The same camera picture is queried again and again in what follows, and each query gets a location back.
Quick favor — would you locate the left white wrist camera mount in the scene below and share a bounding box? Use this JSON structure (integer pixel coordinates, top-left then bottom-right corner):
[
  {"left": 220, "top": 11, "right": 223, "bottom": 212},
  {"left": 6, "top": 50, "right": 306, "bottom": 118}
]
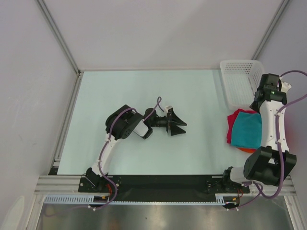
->
[{"left": 165, "top": 105, "right": 173, "bottom": 113}]

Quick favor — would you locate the white slotted cable duct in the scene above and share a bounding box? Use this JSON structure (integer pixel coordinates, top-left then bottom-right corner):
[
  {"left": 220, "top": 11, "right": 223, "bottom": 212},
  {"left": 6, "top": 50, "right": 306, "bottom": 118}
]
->
[{"left": 44, "top": 194, "right": 238, "bottom": 207}]

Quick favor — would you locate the folded red t shirt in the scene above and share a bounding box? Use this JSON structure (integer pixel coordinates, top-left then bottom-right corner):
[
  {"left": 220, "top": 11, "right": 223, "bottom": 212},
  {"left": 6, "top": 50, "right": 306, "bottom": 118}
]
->
[{"left": 226, "top": 109, "right": 256, "bottom": 144}]

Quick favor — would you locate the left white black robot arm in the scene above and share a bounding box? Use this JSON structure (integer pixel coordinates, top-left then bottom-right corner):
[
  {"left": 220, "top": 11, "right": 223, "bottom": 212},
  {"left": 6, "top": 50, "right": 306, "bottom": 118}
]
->
[{"left": 83, "top": 105, "right": 187, "bottom": 192}]

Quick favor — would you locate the left aluminium corner post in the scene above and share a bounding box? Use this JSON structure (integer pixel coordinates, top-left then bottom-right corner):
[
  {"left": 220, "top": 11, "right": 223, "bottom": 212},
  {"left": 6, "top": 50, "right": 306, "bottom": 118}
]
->
[{"left": 35, "top": 0, "right": 81, "bottom": 75}]

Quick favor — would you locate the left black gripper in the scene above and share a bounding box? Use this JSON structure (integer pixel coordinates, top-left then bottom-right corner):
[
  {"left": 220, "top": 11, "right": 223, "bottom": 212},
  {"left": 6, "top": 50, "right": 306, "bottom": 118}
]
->
[{"left": 150, "top": 110, "right": 186, "bottom": 136}]

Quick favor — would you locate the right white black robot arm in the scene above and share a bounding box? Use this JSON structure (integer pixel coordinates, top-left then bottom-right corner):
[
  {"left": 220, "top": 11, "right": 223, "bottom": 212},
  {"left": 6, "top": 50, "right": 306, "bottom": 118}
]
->
[{"left": 221, "top": 73, "right": 297, "bottom": 199}]

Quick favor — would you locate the right aluminium corner post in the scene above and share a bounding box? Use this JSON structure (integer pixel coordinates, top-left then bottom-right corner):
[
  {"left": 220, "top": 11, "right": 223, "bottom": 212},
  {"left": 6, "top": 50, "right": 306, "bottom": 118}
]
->
[{"left": 251, "top": 0, "right": 292, "bottom": 60}]

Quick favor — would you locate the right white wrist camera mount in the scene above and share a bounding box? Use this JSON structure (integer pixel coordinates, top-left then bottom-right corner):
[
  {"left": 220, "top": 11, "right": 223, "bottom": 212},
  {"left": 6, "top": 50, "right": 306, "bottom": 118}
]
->
[{"left": 279, "top": 80, "right": 292, "bottom": 93}]

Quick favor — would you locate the folded orange t shirt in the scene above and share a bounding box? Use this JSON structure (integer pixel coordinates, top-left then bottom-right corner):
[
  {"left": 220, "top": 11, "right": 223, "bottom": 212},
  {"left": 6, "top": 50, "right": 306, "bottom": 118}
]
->
[{"left": 238, "top": 147, "right": 256, "bottom": 154}]

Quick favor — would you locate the aluminium frame rail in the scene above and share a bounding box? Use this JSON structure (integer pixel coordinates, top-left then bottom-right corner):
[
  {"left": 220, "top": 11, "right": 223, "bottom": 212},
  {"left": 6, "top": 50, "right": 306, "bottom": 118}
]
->
[{"left": 34, "top": 175, "right": 296, "bottom": 196}]

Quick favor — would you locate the aluminium corner post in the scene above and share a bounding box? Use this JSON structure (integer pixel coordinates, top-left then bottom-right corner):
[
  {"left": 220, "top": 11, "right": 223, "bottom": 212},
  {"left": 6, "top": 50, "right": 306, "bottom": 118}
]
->
[
  {"left": 35, "top": 0, "right": 81, "bottom": 75},
  {"left": 251, "top": 0, "right": 292, "bottom": 60}
]

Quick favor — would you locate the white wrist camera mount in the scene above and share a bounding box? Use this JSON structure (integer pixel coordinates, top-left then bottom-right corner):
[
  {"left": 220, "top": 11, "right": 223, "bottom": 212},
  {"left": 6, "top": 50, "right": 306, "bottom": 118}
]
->
[
  {"left": 165, "top": 105, "right": 173, "bottom": 113},
  {"left": 279, "top": 80, "right": 292, "bottom": 93}
]

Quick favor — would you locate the teal t shirt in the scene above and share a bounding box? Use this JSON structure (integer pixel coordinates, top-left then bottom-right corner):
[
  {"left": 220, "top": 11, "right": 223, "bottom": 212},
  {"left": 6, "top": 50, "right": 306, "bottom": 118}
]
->
[{"left": 231, "top": 112, "right": 262, "bottom": 149}]

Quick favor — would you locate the white plastic perforated basket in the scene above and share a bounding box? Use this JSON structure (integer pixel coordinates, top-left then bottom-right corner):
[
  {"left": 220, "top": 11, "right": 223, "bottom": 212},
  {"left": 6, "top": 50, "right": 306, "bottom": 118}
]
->
[{"left": 220, "top": 59, "right": 265, "bottom": 111}]

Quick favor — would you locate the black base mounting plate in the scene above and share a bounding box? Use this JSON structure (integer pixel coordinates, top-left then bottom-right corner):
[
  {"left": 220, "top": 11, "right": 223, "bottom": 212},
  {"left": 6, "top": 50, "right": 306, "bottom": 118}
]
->
[{"left": 78, "top": 174, "right": 251, "bottom": 202}]

